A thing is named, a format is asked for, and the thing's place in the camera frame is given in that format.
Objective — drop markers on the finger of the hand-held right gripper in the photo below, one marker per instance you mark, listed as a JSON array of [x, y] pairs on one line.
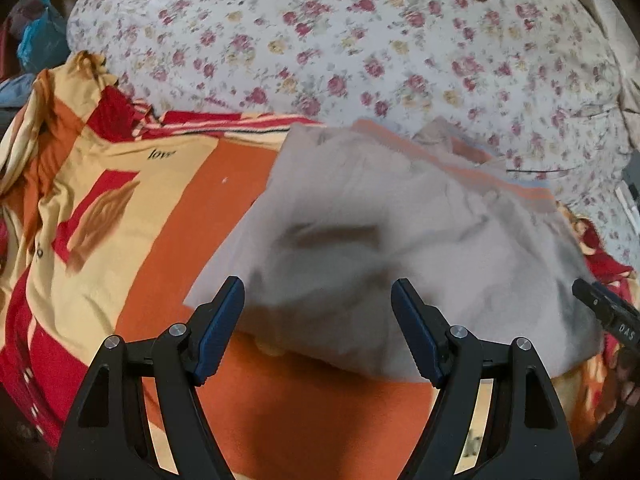
[[590, 297]]

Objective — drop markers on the blue clothes pile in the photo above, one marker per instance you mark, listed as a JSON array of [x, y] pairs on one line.
[[42, 35]]

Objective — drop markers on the floral bed sheet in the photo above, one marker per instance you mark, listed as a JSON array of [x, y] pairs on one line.
[[300, 35]]

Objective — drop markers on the orange red printed blanket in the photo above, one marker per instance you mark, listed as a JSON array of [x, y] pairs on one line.
[[200, 220]]

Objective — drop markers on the grey garment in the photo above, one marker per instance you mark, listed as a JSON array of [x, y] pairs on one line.
[[375, 200]]

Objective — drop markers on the beige cloth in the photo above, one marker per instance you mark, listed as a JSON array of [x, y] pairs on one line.
[[617, 50]]

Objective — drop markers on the person's right hand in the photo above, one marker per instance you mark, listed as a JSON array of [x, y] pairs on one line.
[[629, 372]]

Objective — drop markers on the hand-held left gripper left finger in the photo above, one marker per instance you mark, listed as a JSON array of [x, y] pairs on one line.
[[220, 332]]

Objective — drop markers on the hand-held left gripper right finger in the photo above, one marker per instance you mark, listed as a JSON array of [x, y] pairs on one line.
[[417, 332]]

